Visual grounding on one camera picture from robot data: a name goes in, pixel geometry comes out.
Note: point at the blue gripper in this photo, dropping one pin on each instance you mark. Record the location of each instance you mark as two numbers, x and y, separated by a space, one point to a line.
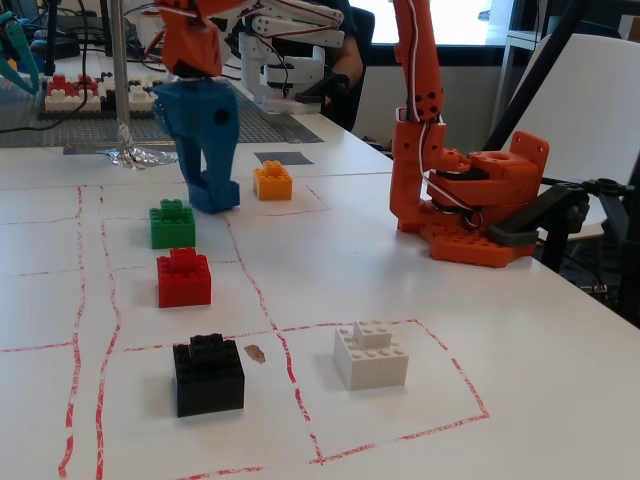
200 117

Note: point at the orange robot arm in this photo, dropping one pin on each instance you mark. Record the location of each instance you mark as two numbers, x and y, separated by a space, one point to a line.
415 165

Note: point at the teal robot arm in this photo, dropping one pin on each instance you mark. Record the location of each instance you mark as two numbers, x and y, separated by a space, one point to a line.
22 50

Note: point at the person bare forearm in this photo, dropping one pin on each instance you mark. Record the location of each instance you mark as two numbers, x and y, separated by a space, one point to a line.
348 60

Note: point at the yellow brick block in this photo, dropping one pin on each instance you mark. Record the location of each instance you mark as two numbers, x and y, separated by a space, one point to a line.
273 186

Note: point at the small green brick block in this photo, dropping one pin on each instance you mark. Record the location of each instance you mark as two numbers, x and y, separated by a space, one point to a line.
172 230

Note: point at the red brick block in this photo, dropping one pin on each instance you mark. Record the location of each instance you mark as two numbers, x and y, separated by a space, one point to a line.
184 285

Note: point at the black brick block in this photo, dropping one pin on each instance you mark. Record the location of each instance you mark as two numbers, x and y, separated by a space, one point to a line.
210 385

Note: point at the white brick block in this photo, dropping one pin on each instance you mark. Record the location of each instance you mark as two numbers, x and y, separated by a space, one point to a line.
372 362

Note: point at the crumpled aluminium foil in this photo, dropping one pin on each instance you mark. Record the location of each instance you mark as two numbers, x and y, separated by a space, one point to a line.
140 157

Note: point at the long grey tape strip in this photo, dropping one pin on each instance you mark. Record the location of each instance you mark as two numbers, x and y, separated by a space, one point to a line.
85 149

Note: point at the metal pole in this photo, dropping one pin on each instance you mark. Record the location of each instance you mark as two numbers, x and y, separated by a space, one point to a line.
121 60

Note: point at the grey studded baseplate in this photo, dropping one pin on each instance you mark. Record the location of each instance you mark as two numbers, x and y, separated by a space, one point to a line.
60 130

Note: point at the multicolour brick assembly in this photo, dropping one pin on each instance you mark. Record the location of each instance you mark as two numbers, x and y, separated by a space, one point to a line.
65 97

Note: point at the person in dark shirt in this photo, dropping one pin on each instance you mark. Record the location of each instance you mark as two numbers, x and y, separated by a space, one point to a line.
362 100

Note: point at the brown crumb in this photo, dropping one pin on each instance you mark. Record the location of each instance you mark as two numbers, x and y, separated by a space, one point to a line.
255 353

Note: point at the black diagonal stand pole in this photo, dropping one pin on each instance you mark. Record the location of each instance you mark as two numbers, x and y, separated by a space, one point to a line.
530 80

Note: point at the black table clamp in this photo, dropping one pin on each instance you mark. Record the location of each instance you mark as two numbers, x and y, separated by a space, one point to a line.
550 200

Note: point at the white chair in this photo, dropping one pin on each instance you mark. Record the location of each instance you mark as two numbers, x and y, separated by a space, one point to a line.
590 100

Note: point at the black tripod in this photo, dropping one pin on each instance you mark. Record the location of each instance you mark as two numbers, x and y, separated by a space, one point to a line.
617 210

